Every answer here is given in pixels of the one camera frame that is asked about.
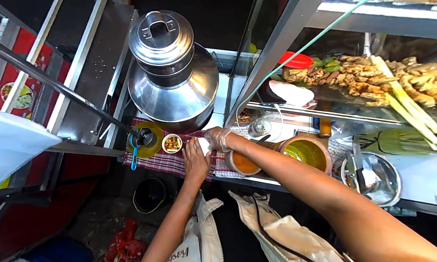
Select white cup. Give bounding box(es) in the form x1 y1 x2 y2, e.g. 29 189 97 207
197 137 212 157

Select yellow-green plastic bowl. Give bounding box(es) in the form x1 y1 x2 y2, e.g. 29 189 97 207
127 121 165 159

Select person's left forearm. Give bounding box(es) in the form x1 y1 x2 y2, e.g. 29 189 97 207
141 176 206 262

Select blue-handled strainer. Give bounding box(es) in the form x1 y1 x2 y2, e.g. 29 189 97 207
130 130 142 171

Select glass display case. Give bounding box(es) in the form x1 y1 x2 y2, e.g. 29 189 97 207
224 0 437 147

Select plastic bag of brown spices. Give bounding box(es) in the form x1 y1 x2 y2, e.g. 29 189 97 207
237 108 257 125

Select container with orange liquid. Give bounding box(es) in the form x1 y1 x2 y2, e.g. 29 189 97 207
225 146 262 176

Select dark red checked cloth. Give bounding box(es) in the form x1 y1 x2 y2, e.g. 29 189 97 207
123 116 219 182

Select lemongrass stalks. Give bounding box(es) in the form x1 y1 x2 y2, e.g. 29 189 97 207
370 55 437 151

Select dark blue bundle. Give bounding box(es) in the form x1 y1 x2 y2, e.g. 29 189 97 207
19 237 94 262

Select large steel pot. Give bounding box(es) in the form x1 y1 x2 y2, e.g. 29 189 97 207
128 42 220 135

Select clay pot with yellow-green inside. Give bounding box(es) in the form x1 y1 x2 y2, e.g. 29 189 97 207
262 136 333 175

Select black bucket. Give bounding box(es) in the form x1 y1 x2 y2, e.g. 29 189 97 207
133 177 167 214

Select small white bowl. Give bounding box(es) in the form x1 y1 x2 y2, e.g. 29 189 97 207
162 133 183 154

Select person's body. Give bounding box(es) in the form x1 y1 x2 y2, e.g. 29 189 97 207
164 189 355 262

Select pile of ginger roots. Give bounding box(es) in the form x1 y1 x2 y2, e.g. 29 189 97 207
282 55 437 113

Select steel bowl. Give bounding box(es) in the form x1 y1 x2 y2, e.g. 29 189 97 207
341 151 402 207

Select white cable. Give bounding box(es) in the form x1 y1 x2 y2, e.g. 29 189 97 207
267 104 284 143

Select metal frame structure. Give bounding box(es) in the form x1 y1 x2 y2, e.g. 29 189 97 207
0 0 140 157

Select person's right forearm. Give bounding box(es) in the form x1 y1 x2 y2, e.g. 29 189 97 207
227 131 437 262

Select orange bottle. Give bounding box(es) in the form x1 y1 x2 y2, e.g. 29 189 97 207
319 100 332 139

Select white red checked cloth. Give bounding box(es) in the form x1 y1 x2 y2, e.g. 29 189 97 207
214 150 246 179

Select pile of green limes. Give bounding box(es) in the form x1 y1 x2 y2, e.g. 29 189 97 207
312 56 341 73

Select white oval packet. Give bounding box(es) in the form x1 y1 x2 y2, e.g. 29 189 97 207
269 80 315 108

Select black phone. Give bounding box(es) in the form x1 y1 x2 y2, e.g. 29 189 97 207
256 79 287 106

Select brown diced food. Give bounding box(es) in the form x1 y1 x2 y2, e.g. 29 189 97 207
165 136 182 152

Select person's left hand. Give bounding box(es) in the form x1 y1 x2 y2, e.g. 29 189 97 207
182 137 212 182

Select clear jar with white contents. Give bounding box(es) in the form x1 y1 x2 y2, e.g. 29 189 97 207
248 117 272 138

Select person's right hand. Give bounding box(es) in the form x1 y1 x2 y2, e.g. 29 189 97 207
205 127 236 153

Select red plastic bag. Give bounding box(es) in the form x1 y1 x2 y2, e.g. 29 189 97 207
104 219 147 262

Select green cord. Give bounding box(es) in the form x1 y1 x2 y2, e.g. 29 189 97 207
236 0 369 132

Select red banner with food pictures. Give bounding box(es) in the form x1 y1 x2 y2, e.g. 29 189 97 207
0 27 71 121

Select green leaves in plastic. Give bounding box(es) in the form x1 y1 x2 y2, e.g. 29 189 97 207
357 127 437 156

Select red plastic lid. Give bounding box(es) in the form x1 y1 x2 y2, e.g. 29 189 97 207
278 51 314 70

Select round steel lid with handle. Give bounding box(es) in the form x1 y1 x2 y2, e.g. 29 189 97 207
128 10 195 68

